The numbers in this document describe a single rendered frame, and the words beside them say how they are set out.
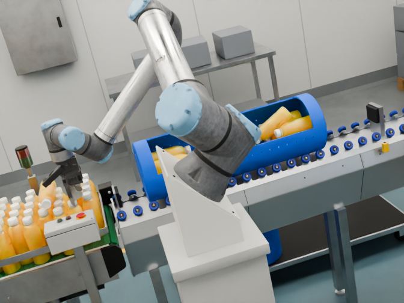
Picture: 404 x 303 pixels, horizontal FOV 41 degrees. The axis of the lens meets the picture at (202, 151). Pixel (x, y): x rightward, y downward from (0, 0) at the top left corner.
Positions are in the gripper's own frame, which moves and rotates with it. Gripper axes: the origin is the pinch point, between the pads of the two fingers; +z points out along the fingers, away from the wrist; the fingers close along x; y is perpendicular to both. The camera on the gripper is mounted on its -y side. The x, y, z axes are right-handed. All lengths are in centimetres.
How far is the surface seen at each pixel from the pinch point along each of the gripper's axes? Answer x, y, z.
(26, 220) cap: -5.6, -19.2, -0.6
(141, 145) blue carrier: 9.1, 35.3, -12.6
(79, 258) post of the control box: -18.3, -2.7, 17.1
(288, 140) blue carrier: -2, 100, 1
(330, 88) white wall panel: 342, 284, 101
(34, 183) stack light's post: 47, -19, 4
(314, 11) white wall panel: 344, 277, 10
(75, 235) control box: -21.4, -0.9, 4.9
